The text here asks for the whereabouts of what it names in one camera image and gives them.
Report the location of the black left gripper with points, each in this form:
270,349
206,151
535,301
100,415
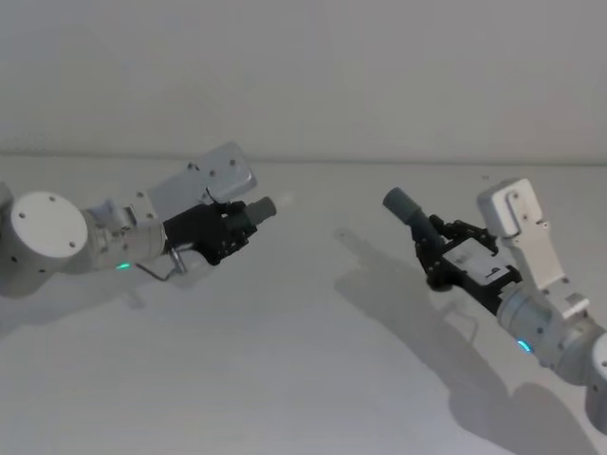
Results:
194,230

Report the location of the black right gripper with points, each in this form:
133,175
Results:
474,270

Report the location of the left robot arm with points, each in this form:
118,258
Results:
42,237

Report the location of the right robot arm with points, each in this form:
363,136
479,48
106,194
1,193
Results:
524,308

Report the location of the white table cloth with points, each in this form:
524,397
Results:
284,355

